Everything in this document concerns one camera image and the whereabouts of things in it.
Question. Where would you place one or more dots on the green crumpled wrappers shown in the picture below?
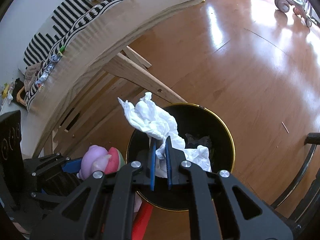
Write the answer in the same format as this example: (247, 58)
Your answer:
(62, 49)

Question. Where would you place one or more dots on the white tissue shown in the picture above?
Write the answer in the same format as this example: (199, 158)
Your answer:
(157, 123)

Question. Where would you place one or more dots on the silver foil wrapper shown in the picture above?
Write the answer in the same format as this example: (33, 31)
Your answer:
(47, 69)

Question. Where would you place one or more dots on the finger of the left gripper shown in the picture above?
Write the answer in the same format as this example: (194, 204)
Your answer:
(71, 165)

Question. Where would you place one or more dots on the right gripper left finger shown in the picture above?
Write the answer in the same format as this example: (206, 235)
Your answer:
(113, 206)

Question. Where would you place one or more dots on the pink kids tricycle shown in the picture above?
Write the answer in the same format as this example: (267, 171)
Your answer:
(298, 9)

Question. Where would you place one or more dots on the beige clothing pile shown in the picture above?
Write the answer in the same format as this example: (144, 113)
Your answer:
(31, 75)

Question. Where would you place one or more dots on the black white striped sofa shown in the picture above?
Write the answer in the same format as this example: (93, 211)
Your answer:
(59, 29)

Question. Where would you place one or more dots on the black gold trash bin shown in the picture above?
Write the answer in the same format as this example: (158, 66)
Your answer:
(208, 143)

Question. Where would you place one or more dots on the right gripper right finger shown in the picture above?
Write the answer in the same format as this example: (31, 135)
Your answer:
(220, 207)

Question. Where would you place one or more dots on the purple plush toy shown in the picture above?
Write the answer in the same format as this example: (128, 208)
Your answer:
(98, 158)

